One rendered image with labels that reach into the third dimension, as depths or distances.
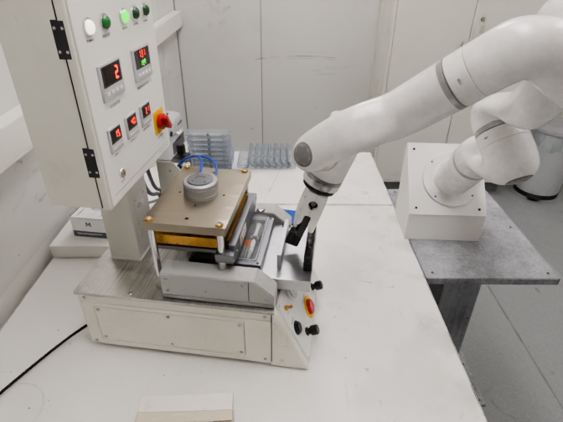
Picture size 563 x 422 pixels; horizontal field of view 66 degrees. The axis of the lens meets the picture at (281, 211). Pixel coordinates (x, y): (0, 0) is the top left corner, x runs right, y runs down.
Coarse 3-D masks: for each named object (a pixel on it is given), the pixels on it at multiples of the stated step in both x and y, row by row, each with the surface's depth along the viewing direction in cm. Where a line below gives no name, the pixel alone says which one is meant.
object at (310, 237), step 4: (316, 228) 107; (316, 232) 110; (308, 236) 103; (312, 236) 103; (308, 240) 101; (312, 240) 101; (308, 244) 100; (312, 244) 100; (308, 248) 99; (312, 248) 99; (304, 252) 98; (308, 252) 97; (312, 252) 98; (304, 256) 96; (308, 256) 96; (312, 256) 98; (304, 260) 96; (308, 260) 96; (304, 264) 97; (308, 264) 97; (304, 268) 97; (308, 268) 97
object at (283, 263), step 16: (288, 224) 108; (272, 240) 108; (304, 240) 108; (272, 256) 102; (288, 256) 102; (272, 272) 97; (288, 272) 97; (304, 272) 97; (288, 288) 97; (304, 288) 96
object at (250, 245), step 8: (256, 216) 111; (264, 216) 111; (256, 224) 108; (264, 224) 108; (248, 232) 105; (256, 232) 105; (248, 240) 102; (256, 240) 102; (248, 248) 99; (256, 248) 99; (240, 256) 97; (248, 256) 97
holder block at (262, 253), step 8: (272, 224) 111; (264, 240) 104; (264, 248) 101; (192, 256) 98; (264, 256) 100; (216, 264) 97; (232, 264) 96; (240, 264) 96; (248, 264) 96; (256, 264) 96
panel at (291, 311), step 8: (312, 272) 126; (312, 280) 123; (280, 296) 98; (304, 296) 113; (312, 296) 119; (280, 304) 96; (288, 304) 101; (296, 304) 106; (304, 304) 111; (280, 312) 95; (288, 312) 100; (296, 312) 104; (304, 312) 109; (288, 320) 98; (296, 320) 102; (304, 320) 108; (312, 320) 113; (304, 328) 106; (296, 336) 100; (304, 336) 104; (304, 344) 103; (304, 352) 101
